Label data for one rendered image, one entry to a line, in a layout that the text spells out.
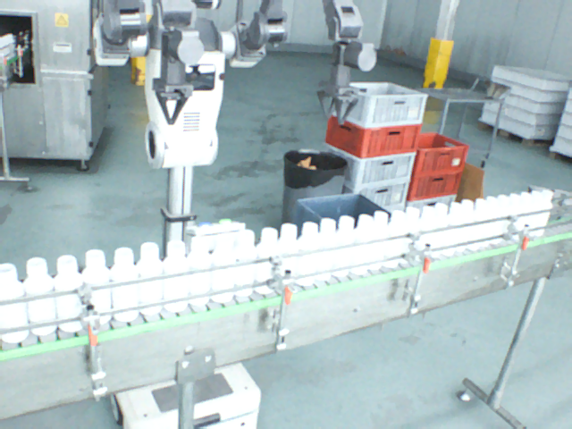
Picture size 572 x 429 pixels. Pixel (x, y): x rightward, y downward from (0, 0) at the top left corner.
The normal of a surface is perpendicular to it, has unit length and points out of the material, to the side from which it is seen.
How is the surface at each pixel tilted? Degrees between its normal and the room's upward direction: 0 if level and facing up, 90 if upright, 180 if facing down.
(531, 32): 90
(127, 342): 90
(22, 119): 90
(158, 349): 90
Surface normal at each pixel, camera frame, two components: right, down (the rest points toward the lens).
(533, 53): -0.87, 0.11
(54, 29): 0.19, 0.43
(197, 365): 0.48, 0.41
